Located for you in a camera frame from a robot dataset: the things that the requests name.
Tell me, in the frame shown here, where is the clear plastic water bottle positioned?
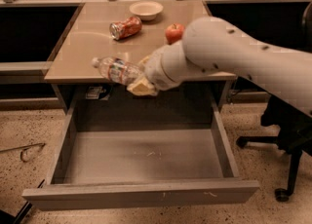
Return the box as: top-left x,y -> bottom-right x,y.
92,56 -> 142,86

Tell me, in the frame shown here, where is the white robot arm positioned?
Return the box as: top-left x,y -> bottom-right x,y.
128,17 -> 312,116

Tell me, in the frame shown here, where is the grey cabinet with counter top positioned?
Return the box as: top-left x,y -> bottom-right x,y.
44,0 -> 239,112

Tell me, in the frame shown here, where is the black office chair base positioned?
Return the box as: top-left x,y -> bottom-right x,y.
236,2 -> 312,202

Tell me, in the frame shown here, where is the red apple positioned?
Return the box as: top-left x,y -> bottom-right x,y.
165,23 -> 184,44

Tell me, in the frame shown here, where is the white bowl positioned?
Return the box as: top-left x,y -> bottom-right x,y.
130,1 -> 163,21

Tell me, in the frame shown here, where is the metal hook on floor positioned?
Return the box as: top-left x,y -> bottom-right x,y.
0,142 -> 46,163

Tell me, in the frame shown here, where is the crushed orange soda can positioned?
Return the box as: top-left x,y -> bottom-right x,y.
109,17 -> 142,40

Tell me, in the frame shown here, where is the grey open top drawer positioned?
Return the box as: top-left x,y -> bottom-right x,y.
21,86 -> 261,211

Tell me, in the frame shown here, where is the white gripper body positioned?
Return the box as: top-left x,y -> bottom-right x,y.
144,41 -> 209,91

